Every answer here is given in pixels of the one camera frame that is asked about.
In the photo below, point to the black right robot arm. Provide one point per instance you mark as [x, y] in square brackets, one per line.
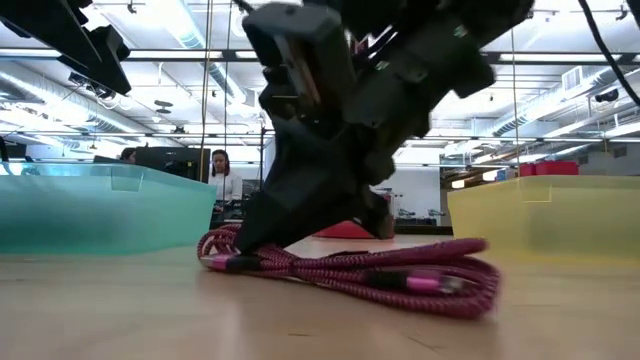
[495, 17]

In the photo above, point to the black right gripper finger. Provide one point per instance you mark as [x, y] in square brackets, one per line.
[380, 215]
[305, 195]

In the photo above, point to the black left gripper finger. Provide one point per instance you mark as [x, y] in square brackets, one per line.
[100, 60]
[45, 25]

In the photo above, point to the silver ceiling duct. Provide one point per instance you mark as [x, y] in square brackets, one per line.
[200, 50]
[30, 95]
[550, 100]

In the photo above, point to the yellow translucent plastic bin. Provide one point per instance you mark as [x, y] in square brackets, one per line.
[575, 220]

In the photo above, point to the black computer monitor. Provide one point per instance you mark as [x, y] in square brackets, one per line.
[170, 160]

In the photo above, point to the red storage boxes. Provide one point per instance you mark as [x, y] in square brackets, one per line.
[550, 169]

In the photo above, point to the person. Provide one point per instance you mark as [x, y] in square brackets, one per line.
[128, 155]
[222, 167]

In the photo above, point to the teal translucent plastic bin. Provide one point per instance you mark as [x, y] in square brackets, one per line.
[100, 215]

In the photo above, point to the black overhead frame beam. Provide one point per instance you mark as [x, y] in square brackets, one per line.
[227, 54]

